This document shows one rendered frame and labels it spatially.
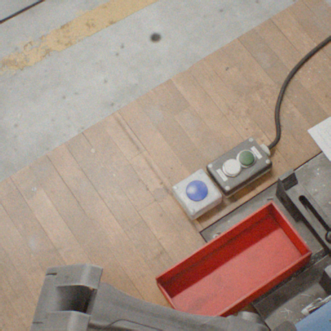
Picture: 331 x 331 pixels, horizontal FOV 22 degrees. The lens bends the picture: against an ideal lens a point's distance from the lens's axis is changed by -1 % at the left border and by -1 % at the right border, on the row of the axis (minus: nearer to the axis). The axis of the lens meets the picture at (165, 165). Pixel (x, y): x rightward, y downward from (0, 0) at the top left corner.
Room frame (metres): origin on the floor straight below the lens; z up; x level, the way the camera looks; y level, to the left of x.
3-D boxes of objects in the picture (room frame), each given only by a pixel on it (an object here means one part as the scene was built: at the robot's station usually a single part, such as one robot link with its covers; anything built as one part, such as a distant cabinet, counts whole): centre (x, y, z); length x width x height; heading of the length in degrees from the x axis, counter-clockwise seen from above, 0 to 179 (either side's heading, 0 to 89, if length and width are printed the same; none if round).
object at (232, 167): (0.62, -0.12, 0.93); 0.03 x 0.03 x 0.02
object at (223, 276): (0.42, -0.09, 0.93); 0.25 x 0.12 x 0.06; 116
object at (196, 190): (0.58, -0.05, 0.93); 0.04 x 0.04 x 0.02
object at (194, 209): (0.58, -0.05, 0.90); 0.07 x 0.07 x 0.06; 26
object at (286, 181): (0.54, -0.22, 0.95); 0.06 x 0.03 x 0.09; 26
